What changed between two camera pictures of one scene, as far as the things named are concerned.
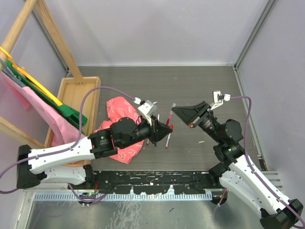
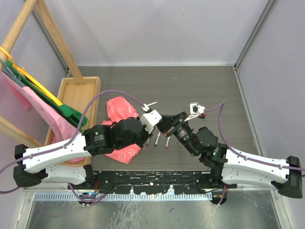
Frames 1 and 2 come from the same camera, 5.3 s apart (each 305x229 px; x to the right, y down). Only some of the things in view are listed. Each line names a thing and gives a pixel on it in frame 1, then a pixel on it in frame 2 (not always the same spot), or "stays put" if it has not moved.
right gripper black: (191, 114) -> (167, 125)
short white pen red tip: (167, 140) stays put
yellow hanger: (31, 78) stays put
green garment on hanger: (72, 116) stays put
